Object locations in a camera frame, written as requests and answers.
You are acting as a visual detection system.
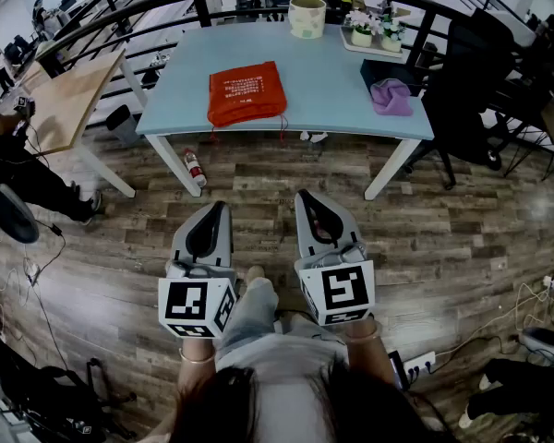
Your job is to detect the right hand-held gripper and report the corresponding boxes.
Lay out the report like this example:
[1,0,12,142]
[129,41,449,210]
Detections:
[294,190,377,328]

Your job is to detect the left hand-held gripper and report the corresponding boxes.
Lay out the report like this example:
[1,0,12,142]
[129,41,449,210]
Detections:
[158,200,239,340]

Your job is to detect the red drawstring bag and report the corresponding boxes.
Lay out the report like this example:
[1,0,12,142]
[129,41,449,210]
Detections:
[206,60,290,143]

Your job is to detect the person's right forearm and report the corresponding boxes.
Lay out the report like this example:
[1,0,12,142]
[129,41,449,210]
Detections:
[343,319,398,389]

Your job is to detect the person's left forearm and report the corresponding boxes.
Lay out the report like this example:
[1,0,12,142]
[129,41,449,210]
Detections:
[175,337,219,417]

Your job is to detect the plastic bottle with red label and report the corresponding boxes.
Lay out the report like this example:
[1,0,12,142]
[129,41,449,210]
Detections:
[183,148,209,188]

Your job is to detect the white table leg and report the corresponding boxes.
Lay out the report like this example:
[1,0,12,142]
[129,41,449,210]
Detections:
[364,138,422,201]
[144,134,203,198]

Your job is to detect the person's light grey jeans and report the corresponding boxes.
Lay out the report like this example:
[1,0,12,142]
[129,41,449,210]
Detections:
[214,276,348,374]

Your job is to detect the white crumpled paper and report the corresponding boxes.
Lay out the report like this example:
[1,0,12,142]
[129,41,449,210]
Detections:
[299,129,330,145]

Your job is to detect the dark grey trash bin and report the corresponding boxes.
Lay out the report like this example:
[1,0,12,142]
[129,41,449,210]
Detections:
[104,103,142,148]

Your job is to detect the purple cloth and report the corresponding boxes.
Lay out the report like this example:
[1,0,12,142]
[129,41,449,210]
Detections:
[369,78,415,117]

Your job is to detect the black tablet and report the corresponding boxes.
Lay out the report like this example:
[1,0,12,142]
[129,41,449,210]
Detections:
[387,350,405,390]

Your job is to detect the person's white shirt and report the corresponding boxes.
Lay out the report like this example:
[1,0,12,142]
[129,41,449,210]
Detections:
[215,332,352,443]

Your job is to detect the white power strip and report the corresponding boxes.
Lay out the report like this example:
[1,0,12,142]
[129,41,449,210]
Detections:
[403,350,438,378]

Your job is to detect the black box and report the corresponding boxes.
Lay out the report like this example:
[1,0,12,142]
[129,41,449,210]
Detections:
[359,57,427,99]

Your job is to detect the white tray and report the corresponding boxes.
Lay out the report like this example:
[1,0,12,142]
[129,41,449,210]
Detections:
[339,24,405,59]

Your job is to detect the wooden side table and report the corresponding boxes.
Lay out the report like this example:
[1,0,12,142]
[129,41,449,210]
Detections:
[20,47,138,199]

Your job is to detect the grey office chair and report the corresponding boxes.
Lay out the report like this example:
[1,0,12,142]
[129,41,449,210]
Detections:
[0,184,41,245]

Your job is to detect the cream pot with pink flowers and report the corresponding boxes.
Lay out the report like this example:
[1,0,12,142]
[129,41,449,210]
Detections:
[344,9,381,49]

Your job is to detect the cream pot with blue flowers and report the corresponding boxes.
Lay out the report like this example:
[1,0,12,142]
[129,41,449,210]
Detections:
[379,15,407,54]

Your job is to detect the cream patterned bucket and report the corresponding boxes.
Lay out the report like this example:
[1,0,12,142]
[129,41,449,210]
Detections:
[287,0,328,41]

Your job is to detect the black office chair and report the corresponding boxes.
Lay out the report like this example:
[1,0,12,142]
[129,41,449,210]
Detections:
[403,7,521,191]

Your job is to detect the black metal-legged desk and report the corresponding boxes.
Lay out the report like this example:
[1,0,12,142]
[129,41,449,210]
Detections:
[487,76,554,183]

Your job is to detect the thin gold bracelet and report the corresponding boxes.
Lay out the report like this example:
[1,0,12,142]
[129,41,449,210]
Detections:
[178,347,217,365]
[343,326,382,341]

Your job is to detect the black cable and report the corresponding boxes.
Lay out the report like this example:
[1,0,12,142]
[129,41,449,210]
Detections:
[24,221,71,369]

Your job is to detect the white cable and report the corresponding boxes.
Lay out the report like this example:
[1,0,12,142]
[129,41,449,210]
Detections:
[436,274,554,365]

